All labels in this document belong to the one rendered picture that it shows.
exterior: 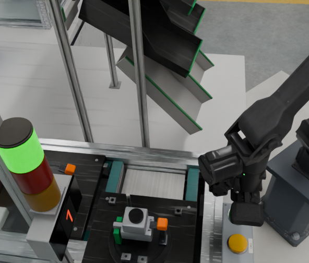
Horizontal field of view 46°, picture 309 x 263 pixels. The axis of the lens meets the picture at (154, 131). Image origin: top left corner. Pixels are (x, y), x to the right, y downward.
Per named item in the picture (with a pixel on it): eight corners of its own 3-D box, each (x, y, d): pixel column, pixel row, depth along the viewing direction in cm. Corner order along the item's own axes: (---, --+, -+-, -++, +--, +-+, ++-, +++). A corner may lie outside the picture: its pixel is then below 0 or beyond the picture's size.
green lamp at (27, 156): (49, 145, 50) (39, 121, 46) (36, 175, 47) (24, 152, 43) (14, 142, 51) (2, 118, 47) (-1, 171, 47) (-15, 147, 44)
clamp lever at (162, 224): (168, 235, 79) (167, 217, 73) (167, 243, 78) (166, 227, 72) (152, 233, 80) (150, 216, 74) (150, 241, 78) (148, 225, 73)
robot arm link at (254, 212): (264, 128, 76) (235, 125, 77) (271, 206, 64) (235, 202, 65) (258, 152, 82) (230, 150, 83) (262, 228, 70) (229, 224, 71)
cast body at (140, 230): (154, 223, 78) (153, 206, 73) (151, 242, 76) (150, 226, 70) (116, 218, 79) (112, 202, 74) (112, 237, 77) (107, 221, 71)
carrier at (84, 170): (106, 159, 100) (99, 129, 90) (82, 242, 84) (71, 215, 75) (23, 151, 103) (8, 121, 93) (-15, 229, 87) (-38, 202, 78)
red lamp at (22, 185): (57, 167, 54) (49, 146, 50) (46, 196, 50) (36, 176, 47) (25, 164, 54) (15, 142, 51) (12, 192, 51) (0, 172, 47)
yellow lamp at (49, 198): (64, 186, 57) (58, 167, 54) (55, 214, 54) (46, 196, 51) (35, 182, 58) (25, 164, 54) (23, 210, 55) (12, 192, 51)
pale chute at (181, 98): (201, 103, 108) (213, 97, 105) (190, 135, 100) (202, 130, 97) (133, 35, 98) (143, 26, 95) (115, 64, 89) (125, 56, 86)
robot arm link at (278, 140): (259, 104, 64) (198, 124, 62) (286, 136, 59) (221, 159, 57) (249, 145, 73) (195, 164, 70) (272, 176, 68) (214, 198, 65)
